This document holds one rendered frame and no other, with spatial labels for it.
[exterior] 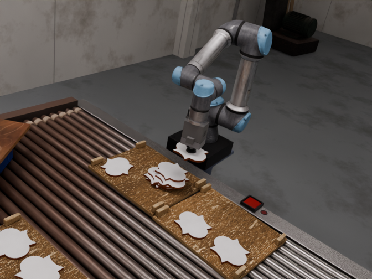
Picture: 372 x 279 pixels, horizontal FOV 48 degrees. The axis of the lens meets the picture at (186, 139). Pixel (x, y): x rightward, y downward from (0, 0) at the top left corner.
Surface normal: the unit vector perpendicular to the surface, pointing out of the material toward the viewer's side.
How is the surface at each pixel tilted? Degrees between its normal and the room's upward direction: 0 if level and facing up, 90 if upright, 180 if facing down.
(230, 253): 0
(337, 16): 90
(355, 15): 90
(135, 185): 0
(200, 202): 0
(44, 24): 90
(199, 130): 90
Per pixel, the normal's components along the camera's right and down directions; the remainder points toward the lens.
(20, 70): 0.79, 0.41
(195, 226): 0.17, -0.86
